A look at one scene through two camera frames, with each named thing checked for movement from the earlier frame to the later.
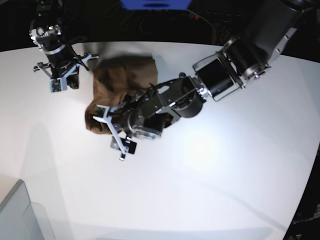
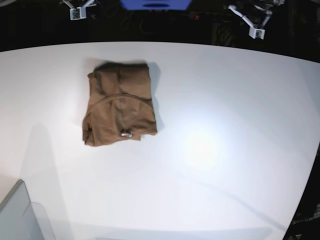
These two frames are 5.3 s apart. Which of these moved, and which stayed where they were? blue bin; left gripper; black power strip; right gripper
Moved: left gripper; right gripper
Stayed: black power strip; blue bin
